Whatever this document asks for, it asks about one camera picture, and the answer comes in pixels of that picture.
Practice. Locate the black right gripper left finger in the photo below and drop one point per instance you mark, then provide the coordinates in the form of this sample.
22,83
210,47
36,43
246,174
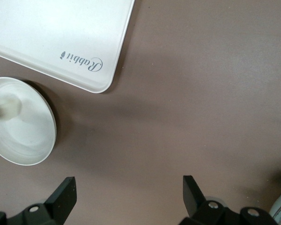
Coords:
61,197

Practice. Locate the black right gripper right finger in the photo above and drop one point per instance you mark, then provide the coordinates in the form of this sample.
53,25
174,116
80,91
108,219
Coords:
194,199

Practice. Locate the round cream plate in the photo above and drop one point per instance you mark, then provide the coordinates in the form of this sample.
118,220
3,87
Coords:
30,131

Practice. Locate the cream rabbit print tray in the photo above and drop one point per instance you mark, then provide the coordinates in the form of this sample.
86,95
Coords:
61,35

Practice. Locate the brown table mat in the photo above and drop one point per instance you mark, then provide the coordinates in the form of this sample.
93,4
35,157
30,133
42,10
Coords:
178,105

